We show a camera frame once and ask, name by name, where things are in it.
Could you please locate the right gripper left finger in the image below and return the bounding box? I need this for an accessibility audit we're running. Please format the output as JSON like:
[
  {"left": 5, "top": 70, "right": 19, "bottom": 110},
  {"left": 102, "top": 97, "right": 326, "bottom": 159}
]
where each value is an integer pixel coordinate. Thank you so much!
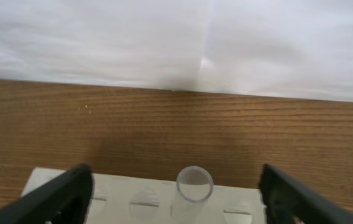
[{"left": 0, "top": 163, "right": 94, "bottom": 224}]

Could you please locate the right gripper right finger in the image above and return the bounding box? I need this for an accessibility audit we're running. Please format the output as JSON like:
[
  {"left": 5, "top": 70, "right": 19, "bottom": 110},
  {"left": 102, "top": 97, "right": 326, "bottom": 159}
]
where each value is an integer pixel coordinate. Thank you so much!
[{"left": 258, "top": 163, "right": 353, "bottom": 224}]

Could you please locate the white test tube rack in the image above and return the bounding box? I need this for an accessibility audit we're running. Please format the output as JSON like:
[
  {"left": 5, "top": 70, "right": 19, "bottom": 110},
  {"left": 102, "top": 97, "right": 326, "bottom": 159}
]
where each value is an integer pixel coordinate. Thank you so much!
[{"left": 21, "top": 167, "right": 269, "bottom": 224}]

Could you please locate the clear test tube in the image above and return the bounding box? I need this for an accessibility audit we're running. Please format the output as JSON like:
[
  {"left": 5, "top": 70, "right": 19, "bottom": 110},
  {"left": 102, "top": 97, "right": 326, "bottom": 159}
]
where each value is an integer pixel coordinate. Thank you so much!
[{"left": 170, "top": 165, "right": 215, "bottom": 224}]

